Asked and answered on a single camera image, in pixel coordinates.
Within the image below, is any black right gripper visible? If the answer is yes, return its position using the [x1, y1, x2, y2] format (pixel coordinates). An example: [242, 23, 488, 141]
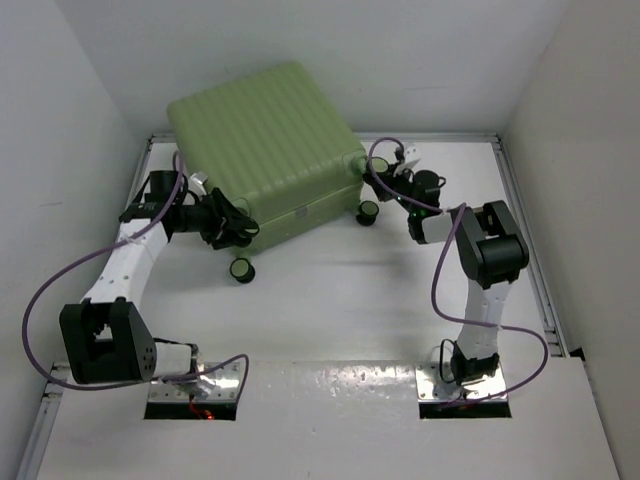
[371, 161, 421, 215]

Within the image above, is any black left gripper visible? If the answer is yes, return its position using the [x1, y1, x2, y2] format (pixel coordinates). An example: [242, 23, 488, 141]
[172, 186, 253, 247]

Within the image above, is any green suitcase blue lining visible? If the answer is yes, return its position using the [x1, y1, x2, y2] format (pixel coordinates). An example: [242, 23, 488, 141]
[166, 62, 379, 284]

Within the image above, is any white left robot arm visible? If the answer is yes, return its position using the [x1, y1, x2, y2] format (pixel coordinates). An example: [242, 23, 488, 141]
[59, 170, 259, 386]

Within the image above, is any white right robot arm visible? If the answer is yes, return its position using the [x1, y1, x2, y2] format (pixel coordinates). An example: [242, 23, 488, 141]
[364, 170, 529, 385]

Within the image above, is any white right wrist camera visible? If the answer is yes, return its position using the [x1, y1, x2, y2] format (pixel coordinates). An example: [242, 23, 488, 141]
[394, 145, 421, 176]

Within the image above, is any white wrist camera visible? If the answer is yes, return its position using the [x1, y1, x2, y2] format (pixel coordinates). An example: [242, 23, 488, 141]
[188, 172, 208, 196]
[394, 145, 421, 176]

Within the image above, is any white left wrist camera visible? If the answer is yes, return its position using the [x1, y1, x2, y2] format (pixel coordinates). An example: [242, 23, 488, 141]
[188, 172, 208, 196]

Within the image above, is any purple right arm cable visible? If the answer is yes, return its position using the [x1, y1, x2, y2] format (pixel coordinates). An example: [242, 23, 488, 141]
[366, 137, 549, 407]

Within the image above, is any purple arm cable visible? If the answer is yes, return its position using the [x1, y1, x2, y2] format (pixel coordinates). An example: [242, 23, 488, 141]
[366, 137, 549, 407]
[22, 152, 250, 401]

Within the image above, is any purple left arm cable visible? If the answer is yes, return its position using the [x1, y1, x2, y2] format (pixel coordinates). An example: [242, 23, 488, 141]
[22, 152, 250, 401]

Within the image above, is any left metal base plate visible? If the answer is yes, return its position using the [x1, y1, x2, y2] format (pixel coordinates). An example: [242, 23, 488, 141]
[147, 361, 245, 404]

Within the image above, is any metal base plate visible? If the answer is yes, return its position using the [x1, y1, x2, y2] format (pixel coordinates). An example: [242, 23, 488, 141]
[147, 361, 245, 404]
[415, 361, 508, 404]

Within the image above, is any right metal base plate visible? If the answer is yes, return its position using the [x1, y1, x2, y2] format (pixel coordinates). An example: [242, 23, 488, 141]
[415, 361, 508, 404]

